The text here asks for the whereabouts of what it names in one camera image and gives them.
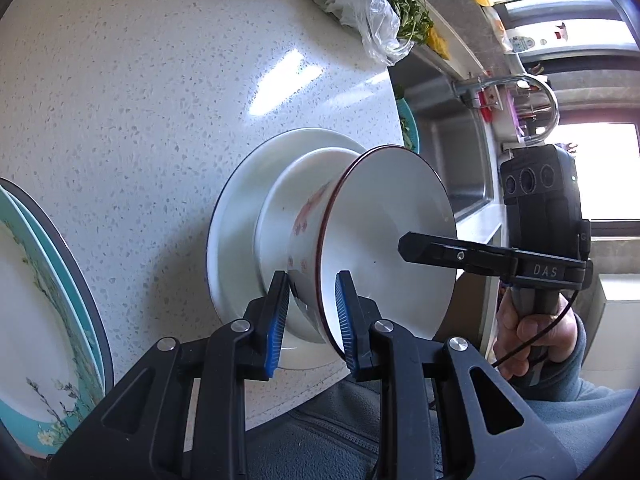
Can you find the person's right forearm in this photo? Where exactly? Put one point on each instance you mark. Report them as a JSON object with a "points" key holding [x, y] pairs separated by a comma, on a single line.
{"points": [[590, 390]]}

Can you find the white bowl red rim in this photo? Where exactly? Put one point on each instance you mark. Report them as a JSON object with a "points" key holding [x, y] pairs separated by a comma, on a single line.
{"points": [[380, 240]]}

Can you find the teal floral plate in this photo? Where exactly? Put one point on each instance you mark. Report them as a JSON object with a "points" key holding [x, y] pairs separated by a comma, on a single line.
{"points": [[35, 320]]}

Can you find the white plate with dark rim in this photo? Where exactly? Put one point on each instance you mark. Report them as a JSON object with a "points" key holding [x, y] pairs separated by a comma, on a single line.
{"points": [[97, 320]]}

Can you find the stainless steel sink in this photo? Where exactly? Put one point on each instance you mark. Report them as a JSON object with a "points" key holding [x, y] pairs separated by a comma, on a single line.
{"points": [[450, 145]]}

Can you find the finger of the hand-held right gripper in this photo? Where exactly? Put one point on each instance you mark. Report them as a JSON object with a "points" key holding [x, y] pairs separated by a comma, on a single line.
{"points": [[450, 255]]}

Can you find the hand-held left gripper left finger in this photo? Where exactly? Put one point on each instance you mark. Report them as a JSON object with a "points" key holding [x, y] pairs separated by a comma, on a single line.
{"points": [[276, 325]]}

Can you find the teal bowl with greens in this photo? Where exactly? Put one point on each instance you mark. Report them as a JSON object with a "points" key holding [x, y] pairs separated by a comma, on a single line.
{"points": [[407, 125]]}

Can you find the person's grey jacket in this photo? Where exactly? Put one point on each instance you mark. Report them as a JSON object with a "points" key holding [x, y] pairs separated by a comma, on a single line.
{"points": [[320, 430]]}

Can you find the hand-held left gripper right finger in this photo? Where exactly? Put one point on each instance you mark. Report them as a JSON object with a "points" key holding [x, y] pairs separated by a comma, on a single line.
{"points": [[345, 325]]}

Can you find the plastic bag of greens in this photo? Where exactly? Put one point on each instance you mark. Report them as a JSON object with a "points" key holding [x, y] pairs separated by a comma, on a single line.
{"points": [[370, 5]]}

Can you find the chrome faucet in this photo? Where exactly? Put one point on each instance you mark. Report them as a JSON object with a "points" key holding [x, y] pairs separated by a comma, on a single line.
{"points": [[520, 90]]}

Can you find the person's right hand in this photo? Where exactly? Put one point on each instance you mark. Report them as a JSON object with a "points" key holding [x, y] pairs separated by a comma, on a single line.
{"points": [[530, 335]]}

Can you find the white appliance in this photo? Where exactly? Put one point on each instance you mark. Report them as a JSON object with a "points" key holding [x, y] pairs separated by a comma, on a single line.
{"points": [[545, 40]]}

